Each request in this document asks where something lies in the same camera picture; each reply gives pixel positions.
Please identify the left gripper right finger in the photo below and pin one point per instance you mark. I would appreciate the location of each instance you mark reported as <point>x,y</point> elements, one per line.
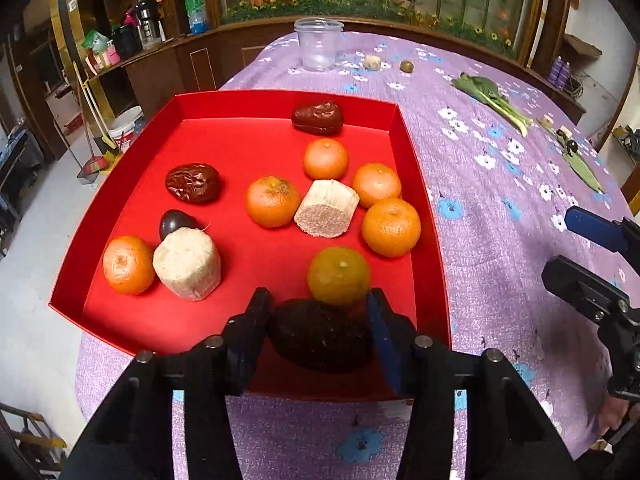
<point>416,367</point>

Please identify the operator right hand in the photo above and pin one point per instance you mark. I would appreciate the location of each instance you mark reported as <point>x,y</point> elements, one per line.
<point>613,411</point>

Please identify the purple bottles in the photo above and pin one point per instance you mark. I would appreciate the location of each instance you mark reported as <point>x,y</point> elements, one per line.
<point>559,74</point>

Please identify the clear plastic cup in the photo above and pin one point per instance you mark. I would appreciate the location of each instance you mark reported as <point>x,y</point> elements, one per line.
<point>319,42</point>

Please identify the large dark red jujube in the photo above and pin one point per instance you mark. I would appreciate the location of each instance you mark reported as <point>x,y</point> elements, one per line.
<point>321,337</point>

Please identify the covered dining table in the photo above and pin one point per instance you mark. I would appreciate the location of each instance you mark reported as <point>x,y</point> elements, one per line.
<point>21,160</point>

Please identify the orange mandarin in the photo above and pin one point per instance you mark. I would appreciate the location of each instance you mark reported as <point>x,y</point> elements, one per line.
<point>127,265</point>
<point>375,181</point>
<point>271,202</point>
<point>391,227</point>
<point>325,158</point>

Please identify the yellow-green mandarin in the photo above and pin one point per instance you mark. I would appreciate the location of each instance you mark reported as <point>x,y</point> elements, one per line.
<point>339,275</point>

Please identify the white sugarcane chunk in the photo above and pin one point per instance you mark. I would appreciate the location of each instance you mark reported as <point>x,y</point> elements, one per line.
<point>188,263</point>
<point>327,209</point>

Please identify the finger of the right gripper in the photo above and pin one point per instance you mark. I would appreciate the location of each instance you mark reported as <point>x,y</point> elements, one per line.
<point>594,298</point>
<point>616,236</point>

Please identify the red cardboard box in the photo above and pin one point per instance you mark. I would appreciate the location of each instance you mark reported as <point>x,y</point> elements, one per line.
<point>245,135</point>

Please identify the white plastic bucket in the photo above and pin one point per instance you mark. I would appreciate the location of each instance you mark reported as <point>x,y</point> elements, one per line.
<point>126,127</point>

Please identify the black thermos jug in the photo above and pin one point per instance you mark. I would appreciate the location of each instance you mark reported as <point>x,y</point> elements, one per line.
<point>149,25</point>

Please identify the wrinkled red jujube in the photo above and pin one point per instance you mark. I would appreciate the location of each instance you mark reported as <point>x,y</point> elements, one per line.
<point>324,119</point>

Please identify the bok choy stalk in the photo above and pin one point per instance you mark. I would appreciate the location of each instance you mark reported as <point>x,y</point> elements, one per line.
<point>487,92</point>

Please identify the dried red jujube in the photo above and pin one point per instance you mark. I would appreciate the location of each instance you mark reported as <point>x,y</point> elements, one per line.
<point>196,183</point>

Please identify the green water bottle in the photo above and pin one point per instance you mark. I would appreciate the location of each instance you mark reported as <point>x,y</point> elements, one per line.
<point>197,16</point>

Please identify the dark plum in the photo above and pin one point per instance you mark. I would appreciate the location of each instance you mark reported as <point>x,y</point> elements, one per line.
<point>175,219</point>

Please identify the red broom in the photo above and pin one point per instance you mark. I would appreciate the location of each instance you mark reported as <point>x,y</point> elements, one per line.
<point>103,151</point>

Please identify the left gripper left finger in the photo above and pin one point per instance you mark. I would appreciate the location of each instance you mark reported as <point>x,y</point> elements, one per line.
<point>221,365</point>

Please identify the green leaf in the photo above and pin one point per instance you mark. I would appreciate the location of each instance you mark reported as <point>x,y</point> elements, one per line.
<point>570,152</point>

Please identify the wooden cabinet counter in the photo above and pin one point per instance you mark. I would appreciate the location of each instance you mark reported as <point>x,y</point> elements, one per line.
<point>188,64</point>

